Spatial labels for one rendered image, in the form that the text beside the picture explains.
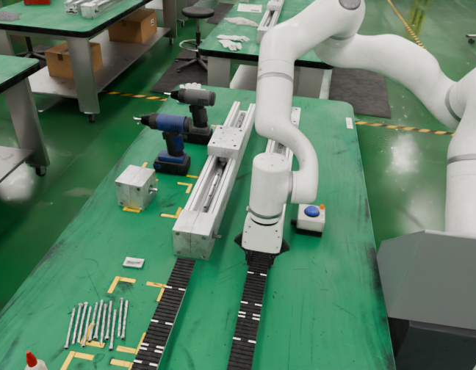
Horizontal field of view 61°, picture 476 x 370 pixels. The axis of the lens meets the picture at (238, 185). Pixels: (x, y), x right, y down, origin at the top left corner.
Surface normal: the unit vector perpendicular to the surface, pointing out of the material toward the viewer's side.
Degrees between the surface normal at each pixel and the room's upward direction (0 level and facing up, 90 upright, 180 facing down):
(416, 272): 90
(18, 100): 90
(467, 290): 90
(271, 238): 90
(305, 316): 0
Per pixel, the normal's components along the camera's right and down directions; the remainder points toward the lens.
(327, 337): 0.06, -0.81
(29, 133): -0.15, 0.57
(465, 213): -0.71, -0.25
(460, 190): -0.84, -0.22
